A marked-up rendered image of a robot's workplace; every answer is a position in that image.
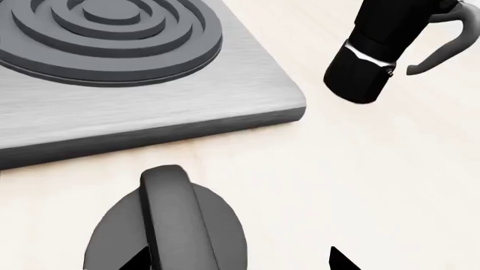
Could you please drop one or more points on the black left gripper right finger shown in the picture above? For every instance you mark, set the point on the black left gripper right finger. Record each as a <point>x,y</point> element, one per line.
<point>340,261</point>

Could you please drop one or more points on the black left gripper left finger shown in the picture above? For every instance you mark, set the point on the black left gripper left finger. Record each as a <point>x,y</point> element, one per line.
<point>139,260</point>

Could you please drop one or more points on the silver stove plate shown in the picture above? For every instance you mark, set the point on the silver stove plate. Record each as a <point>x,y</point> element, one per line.
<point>157,107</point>

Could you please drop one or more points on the black moka pot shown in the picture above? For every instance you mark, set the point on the black moka pot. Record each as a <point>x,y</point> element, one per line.
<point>378,47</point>

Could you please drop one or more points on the dark grey coil burner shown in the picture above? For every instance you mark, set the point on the dark grey coil burner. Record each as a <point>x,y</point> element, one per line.
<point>108,36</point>

